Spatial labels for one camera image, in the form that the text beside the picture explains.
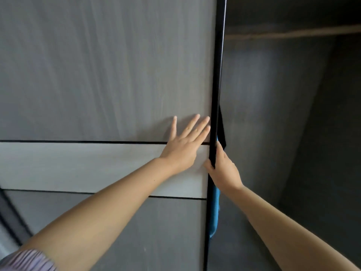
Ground grey sliding wardrobe door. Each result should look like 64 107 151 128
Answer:
0 0 228 271

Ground person's left forearm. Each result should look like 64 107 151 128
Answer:
18 157 181 271

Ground person's right hand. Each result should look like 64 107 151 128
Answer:
203 140 244 193

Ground person's left hand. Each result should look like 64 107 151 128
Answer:
159 114 211 176

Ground striped lilac sleeve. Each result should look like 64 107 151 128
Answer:
0 249 58 271

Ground wooden hanging rail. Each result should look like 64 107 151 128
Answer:
225 24 361 40

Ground person's right forearm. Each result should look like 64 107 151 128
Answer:
226 185 361 271

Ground blue cloth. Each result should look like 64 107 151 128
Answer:
209 135 221 239

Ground grey wardrobe body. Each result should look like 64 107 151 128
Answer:
207 0 361 271

